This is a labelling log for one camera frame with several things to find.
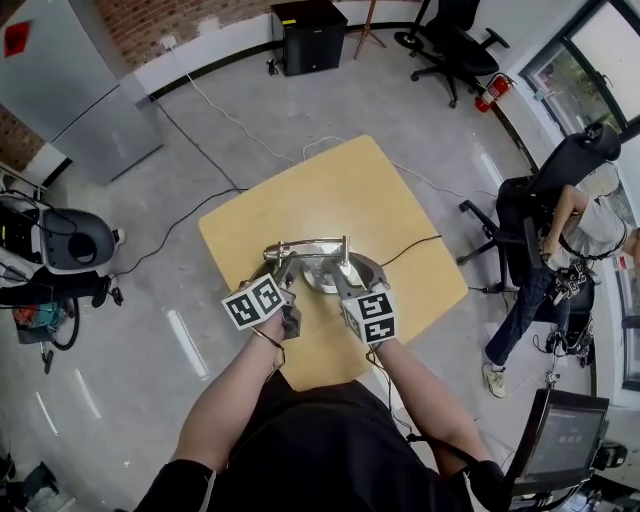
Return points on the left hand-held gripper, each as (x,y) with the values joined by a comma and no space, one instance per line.
(250,305)

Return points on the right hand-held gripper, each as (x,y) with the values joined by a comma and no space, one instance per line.
(372,315)

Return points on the silver desk lamp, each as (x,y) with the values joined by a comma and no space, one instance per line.
(310,243)

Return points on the person's right forearm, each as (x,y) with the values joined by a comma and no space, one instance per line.
(425,395)

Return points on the person's left forearm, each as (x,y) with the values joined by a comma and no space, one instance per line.
(225,395)

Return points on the yellow wooden table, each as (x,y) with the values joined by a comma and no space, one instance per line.
(330,195)

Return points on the person's black shirt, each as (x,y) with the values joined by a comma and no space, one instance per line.
(320,450)

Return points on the white grey backpack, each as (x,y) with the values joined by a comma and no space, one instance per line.
(75,240)

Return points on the black high-back mesh chair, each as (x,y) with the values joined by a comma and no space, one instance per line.
(560,180)

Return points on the red fire extinguisher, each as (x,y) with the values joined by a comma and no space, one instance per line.
(492,94)

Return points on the black cabinet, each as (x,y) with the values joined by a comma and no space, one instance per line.
(312,37)

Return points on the red teal vacuum cleaner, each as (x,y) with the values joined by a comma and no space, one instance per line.
(37,325)

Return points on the black office chair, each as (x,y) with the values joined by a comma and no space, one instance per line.
(450,45)

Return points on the wooden coat rack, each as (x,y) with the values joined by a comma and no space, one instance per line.
(368,27)

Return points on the black monitor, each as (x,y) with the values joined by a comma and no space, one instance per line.
(565,445)

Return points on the silver fridge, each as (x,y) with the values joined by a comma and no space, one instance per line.
(75,90)

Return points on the black-framed window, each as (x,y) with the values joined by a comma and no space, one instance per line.
(585,75)

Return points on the white wall socket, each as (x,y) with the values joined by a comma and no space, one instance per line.
(168,43)

